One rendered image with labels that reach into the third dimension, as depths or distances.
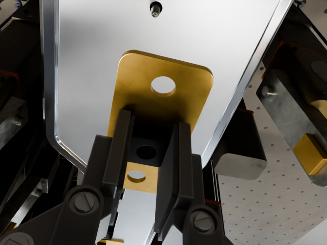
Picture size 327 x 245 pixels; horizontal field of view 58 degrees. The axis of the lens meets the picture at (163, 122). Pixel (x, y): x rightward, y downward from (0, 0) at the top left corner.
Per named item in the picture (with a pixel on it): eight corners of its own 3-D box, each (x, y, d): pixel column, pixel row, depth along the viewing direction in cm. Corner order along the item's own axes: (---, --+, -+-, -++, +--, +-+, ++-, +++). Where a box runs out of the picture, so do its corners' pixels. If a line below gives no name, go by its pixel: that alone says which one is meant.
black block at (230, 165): (241, 80, 67) (272, 185, 45) (199, 70, 66) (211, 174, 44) (250, 60, 64) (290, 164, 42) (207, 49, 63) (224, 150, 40)
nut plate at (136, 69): (165, 191, 17) (164, 209, 16) (99, 179, 17) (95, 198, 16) (217, 69, 12) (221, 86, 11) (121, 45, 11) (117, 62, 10)
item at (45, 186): (87, 92, 70) (47, 194, 49) (75, 89, 70) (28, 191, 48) (89, 78, 68) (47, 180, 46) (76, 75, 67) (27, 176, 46)
